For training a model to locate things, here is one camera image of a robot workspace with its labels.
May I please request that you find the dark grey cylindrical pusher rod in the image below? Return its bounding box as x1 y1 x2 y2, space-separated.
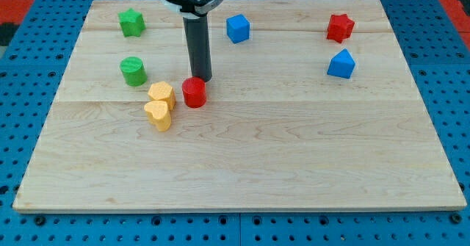
183 16 212 82

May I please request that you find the wooden board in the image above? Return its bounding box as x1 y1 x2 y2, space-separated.
12 0 466 214

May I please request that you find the blue cube block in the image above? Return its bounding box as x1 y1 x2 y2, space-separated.
226 14 250 44

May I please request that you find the red cylinder block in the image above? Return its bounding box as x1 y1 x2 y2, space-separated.
182 77 206 108

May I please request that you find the green star block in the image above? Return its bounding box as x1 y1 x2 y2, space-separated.
118 8 146 37

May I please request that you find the yellow hexagon block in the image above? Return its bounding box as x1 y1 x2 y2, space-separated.
148 82 176 110

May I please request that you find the green cylinder block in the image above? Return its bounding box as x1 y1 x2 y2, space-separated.
120 57 148 87

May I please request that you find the yellow heart block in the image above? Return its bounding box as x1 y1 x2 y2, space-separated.
144 101 172 132

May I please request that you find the red star block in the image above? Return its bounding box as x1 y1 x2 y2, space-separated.
326 14 355 43

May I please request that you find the blue pentagon block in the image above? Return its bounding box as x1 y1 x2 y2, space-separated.
327 49 355 79

